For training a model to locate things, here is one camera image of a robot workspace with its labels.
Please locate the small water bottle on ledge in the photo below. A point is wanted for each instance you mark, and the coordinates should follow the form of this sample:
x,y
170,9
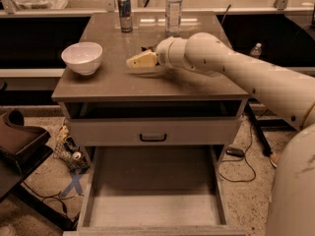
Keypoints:
x,y
256,51

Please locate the red bull can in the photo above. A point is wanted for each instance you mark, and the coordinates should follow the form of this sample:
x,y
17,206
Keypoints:
x,y
125,16

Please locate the blue tape cross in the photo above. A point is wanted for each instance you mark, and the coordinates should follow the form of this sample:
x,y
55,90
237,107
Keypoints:
x,y
76,176

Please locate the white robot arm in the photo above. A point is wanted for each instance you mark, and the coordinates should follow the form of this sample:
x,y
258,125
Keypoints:
x,y
289,94

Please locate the black power adapter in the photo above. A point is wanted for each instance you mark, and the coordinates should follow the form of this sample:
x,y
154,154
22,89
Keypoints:
x,y
235,152

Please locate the closed drawer with black handle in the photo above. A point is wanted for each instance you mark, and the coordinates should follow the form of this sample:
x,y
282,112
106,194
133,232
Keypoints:
x,y
153,132

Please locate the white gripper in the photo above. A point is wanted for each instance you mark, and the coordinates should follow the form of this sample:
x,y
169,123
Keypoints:
x,y
164,53

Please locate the dark brown tray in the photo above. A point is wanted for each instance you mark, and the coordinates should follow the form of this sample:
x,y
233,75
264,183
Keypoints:
x,y
17,141

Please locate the tan shoe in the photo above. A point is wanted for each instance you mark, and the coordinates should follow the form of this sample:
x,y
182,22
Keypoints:
x,y
274,159

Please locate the grey drawer cabinet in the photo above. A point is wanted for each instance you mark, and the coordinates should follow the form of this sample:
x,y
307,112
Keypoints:
x,y
115,91

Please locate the black table leg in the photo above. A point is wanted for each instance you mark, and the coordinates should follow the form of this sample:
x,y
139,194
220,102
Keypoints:
x,y
267,151

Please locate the black rxbar chocolate packet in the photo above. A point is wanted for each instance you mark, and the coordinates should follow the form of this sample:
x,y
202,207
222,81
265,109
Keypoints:
x,y
152,48

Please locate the white ceramic bowl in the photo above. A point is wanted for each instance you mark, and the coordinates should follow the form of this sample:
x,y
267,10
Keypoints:
x,y
83,58

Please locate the clear water bottle on cabinet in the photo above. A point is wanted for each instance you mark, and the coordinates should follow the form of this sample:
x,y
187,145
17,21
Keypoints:
x,y
173,10

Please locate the open grey middle drawer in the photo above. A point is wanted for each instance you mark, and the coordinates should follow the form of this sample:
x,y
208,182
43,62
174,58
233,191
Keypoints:
x,y
154,191

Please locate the wire basket with cans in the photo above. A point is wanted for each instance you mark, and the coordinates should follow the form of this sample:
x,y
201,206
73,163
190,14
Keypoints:
x,y
67,151

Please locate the black side table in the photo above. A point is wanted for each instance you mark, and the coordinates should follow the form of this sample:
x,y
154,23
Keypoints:
x,y
12,177

